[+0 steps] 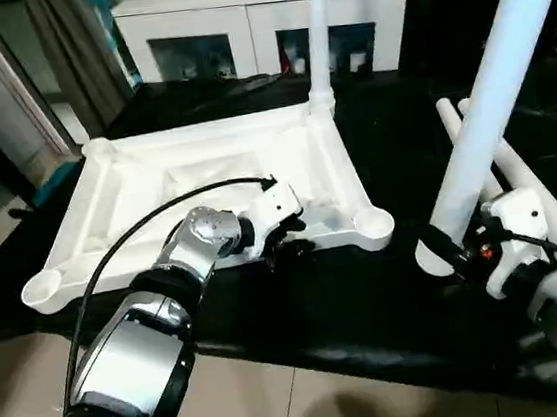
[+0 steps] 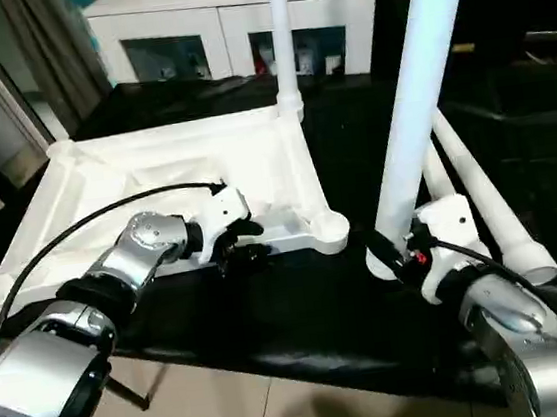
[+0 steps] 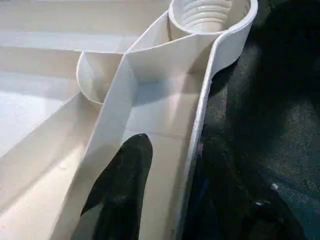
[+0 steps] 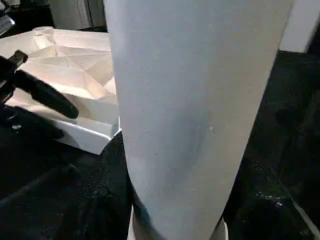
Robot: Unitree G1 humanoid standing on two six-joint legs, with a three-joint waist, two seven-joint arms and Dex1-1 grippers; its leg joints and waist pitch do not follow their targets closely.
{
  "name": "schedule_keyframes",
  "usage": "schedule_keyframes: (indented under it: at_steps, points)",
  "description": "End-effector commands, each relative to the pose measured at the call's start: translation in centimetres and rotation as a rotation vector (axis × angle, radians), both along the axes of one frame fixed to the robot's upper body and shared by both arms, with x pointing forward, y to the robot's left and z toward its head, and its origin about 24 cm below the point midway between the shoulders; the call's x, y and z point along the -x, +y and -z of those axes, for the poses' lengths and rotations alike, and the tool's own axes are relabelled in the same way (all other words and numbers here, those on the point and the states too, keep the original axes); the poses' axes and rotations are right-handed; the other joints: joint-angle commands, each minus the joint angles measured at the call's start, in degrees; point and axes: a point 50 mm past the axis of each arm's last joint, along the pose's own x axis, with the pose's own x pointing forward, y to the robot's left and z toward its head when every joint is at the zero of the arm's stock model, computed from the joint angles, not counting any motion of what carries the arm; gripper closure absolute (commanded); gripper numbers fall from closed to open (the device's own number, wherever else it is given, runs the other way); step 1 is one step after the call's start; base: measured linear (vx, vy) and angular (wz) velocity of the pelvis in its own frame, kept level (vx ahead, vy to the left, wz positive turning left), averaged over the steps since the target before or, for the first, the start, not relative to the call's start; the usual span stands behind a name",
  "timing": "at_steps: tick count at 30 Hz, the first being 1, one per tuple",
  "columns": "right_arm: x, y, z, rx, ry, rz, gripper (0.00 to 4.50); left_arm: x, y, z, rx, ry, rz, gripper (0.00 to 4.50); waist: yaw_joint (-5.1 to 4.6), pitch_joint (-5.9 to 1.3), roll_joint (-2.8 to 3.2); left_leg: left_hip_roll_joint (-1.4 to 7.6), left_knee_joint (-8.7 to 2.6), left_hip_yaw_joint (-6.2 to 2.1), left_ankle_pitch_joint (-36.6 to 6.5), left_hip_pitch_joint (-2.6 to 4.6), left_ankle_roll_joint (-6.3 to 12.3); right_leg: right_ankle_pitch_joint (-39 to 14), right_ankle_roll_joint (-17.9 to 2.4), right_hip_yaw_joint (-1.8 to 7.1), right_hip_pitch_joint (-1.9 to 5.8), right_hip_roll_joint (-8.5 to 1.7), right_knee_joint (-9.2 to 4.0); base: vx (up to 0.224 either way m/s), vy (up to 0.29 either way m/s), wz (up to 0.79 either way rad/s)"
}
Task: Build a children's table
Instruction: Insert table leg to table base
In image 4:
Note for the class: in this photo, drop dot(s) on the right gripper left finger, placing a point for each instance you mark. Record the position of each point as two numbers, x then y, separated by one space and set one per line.
107 195

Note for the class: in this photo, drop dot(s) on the grey curtain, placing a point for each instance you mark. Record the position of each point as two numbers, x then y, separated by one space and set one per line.
80 12

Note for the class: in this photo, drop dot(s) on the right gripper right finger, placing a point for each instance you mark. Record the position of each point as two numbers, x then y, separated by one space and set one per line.
275 205

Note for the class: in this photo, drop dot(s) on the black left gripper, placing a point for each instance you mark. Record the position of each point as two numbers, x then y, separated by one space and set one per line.
10 72

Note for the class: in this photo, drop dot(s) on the white plastic table top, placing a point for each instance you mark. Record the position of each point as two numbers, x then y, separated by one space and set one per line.
75 55

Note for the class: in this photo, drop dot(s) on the white plastic table leg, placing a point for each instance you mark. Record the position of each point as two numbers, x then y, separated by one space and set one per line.
195 100

